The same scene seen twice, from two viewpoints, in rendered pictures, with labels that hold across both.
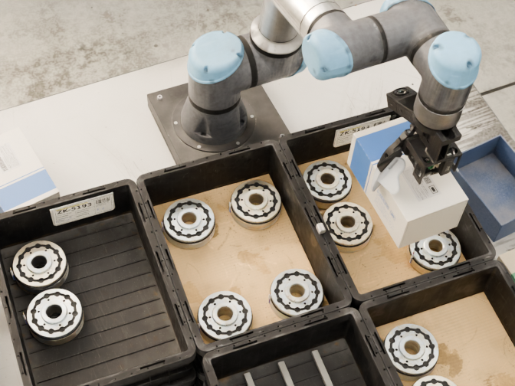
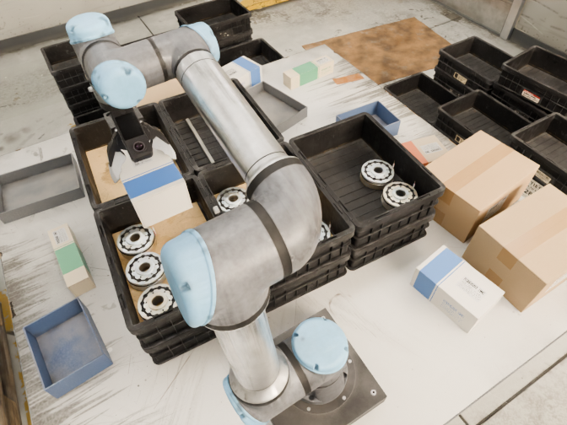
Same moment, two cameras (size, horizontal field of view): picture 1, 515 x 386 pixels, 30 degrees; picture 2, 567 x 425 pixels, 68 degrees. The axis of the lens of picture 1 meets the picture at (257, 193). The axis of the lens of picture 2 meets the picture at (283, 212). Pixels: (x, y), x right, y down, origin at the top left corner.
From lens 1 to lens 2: 1.82 m
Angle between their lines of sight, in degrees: 73
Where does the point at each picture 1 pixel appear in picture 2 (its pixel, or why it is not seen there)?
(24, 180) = (445, 272)
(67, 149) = (434, 340)
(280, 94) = not seen: outside the picture
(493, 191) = (71, 352)
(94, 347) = (348, 169)
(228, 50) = (306, 339)
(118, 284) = (348, 200)
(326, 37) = (197, 25)
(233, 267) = not seen: hidden behind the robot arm
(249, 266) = not seen: hidden behind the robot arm
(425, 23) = (105, 47)
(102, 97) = (429, 404)
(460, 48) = (83, 18)
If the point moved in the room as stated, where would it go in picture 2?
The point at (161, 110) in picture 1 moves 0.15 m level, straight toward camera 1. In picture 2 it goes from (367, 376) to (348, 320)
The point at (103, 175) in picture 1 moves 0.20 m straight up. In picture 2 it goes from (394, 320) to (409, 284)
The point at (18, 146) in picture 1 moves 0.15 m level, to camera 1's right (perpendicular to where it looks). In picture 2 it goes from (467, 299) to (411, 303)
